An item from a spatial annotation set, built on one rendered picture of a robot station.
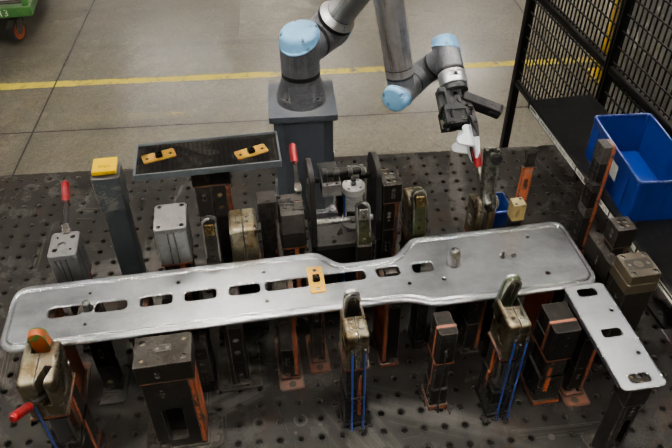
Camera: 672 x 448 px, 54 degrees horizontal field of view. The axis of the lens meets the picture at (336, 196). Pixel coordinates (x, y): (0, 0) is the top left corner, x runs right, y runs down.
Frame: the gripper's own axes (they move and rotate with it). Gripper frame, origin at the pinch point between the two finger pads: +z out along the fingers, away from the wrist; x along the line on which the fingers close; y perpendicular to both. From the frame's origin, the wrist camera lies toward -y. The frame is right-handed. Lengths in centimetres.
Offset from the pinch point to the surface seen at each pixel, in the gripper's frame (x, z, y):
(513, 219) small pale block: -1.9, 18.0, -6.8
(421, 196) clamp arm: 2.1, 10.3, 17.3
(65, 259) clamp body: 0, 15, 105
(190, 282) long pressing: 0, 25, 76
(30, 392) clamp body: 18, 46, 107
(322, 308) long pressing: 7, 36, 46
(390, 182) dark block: 1.5, 5.5, 24.4
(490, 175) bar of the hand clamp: 5.9, 7.9, -0.2
